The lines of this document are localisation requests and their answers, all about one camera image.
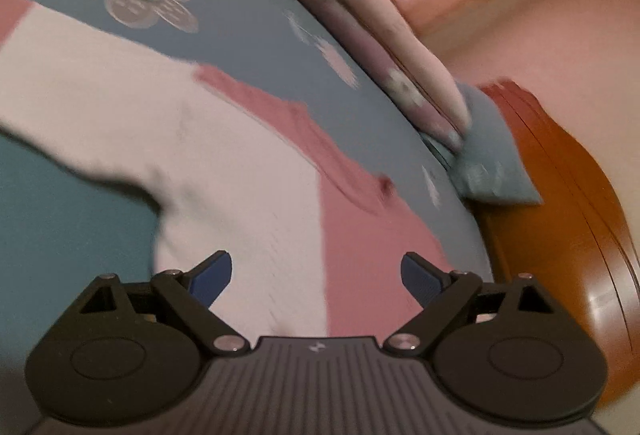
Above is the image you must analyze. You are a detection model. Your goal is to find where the teal pillow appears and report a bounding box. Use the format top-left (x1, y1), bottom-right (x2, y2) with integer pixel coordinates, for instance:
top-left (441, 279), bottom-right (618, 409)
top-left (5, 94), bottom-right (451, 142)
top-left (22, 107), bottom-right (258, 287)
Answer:
top-left (421, 84), bottom-right (542, 206)

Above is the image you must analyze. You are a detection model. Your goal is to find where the teal floral bed sheet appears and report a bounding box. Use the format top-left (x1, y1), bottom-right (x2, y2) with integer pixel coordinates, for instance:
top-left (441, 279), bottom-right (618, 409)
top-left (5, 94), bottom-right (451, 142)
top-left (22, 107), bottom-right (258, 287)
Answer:
top-left (1, 0), bottom-right (491, 434)

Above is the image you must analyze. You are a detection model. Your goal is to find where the pink and white knit sweater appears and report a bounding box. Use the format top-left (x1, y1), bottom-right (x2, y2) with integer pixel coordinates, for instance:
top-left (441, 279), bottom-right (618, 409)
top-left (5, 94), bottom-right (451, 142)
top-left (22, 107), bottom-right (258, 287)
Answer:
top-left (1, 0), bottom-right (449, 340)

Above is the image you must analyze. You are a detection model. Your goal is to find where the wooden headboard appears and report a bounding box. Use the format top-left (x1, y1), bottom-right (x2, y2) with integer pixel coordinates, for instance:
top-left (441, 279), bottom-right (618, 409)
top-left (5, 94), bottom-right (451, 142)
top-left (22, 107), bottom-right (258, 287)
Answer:
top-left (475, 80), bottom-right (639, 405)

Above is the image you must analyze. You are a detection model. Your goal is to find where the folded floral quilt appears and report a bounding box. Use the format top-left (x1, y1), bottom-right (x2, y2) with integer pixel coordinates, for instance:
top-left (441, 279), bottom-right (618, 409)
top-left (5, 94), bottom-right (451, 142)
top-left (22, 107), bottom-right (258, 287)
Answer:
top-left (297, 0), bottom-right (471, 151)

